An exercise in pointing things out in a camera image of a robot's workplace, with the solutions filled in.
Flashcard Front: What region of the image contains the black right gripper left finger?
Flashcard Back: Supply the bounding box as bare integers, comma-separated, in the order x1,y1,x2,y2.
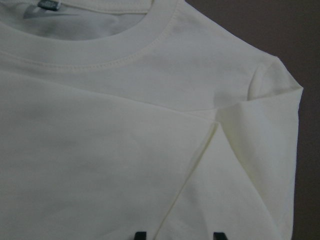
134,225,147,240

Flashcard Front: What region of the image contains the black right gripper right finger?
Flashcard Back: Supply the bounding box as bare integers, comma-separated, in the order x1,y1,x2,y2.
213,225,227,240

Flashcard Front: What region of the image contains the cream long-sleeve cat shirt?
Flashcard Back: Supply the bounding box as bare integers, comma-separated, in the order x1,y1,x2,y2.
0,0,303,240

